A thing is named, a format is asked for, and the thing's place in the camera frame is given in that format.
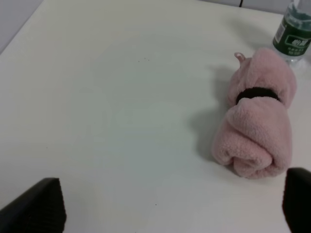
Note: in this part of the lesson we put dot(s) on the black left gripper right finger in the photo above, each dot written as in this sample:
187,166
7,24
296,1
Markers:
296,203

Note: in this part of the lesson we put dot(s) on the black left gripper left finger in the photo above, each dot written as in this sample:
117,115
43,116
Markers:
40,209

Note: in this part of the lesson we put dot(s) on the rolled pink fleece towel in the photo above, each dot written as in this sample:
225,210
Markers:
255,135

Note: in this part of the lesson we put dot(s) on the clear water bottle green label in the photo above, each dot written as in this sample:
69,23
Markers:
293,37

